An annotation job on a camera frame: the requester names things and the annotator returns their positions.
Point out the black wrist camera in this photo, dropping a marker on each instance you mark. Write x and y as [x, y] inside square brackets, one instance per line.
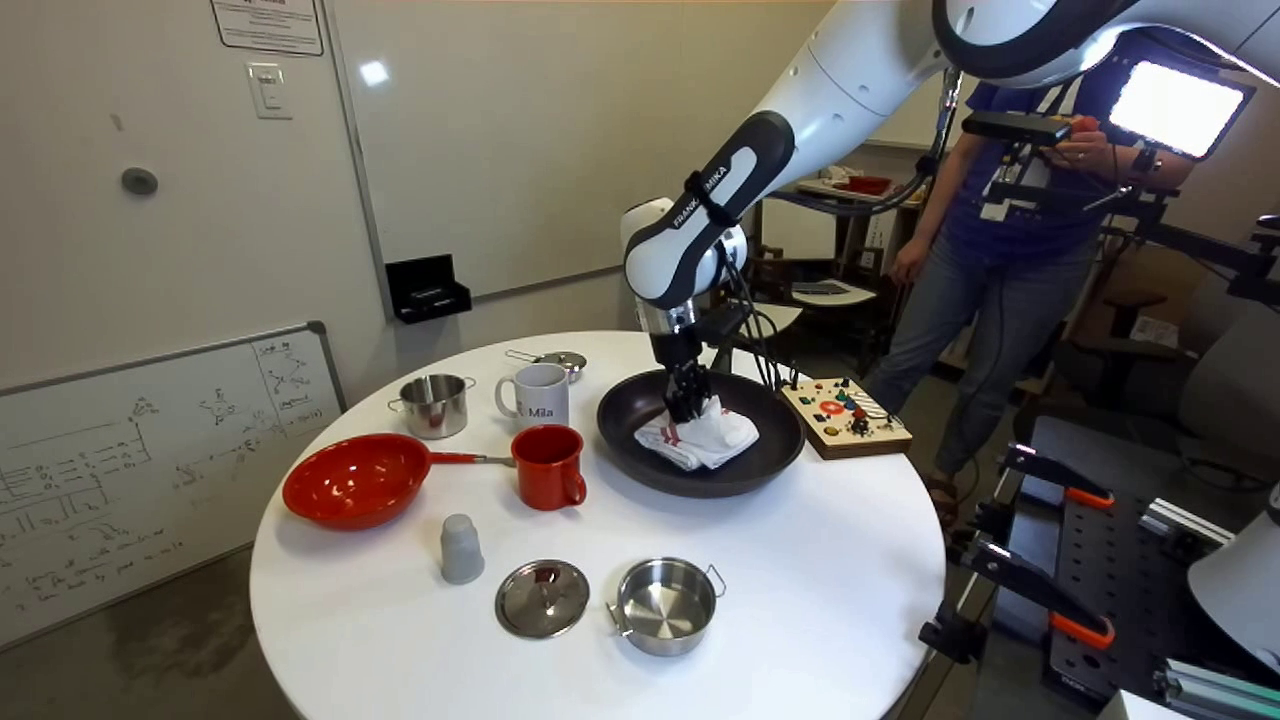
[726, 320]

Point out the white towel with red stripes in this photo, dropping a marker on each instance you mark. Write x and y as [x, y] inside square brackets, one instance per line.
[715, 442]

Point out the round grey wall knob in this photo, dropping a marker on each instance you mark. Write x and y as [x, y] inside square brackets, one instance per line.
[139, 180]

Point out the white wall switch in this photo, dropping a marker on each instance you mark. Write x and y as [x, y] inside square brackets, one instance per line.
[265, 88]

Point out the whiteboard leaning on wall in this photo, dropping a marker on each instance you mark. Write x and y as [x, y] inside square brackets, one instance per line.
[144, 482]

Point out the red colander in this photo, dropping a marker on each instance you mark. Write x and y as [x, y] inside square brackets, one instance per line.
[355, 482]

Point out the black frying pan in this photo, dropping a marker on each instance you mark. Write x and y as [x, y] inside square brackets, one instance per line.
[641, 463]

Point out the bright computer monitor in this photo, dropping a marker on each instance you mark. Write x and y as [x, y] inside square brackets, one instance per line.
[1180, 107]

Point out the background desk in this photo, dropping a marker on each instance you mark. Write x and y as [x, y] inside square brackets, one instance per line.
[844, 202]

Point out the framed wall sign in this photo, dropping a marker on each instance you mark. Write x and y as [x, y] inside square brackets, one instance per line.
[265, 27]

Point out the grey salt shaker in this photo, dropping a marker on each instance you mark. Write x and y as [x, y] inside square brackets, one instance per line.
[462, 550]

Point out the white mug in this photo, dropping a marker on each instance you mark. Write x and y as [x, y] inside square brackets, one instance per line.
[539, 396]

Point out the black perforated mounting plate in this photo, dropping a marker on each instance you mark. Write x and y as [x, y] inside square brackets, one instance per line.
[1135, 572]

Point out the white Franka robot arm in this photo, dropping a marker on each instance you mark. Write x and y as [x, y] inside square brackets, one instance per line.
[803, 107]

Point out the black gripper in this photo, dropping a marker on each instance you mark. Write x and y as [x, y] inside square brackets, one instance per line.
[680, 357]

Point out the wooden busy board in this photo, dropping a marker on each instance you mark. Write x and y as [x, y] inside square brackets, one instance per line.
[866, 433]

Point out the red mug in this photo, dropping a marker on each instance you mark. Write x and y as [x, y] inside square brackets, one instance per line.
[551, 470]

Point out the person in blue shirt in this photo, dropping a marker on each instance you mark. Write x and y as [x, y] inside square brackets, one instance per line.
[1015, 214]

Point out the silver metal bar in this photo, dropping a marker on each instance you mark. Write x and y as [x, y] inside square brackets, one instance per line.
[1221, 689]

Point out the shallow steel pot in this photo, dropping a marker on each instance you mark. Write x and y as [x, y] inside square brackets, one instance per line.
[661, 607]

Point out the steel lid with knob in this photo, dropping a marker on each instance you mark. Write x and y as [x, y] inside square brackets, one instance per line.
[542, 601]

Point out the black wall tray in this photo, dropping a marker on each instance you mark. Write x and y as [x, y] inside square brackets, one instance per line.
[426, 284]

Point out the black handheld controller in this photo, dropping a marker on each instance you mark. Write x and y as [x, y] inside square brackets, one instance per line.
[1015, 125]

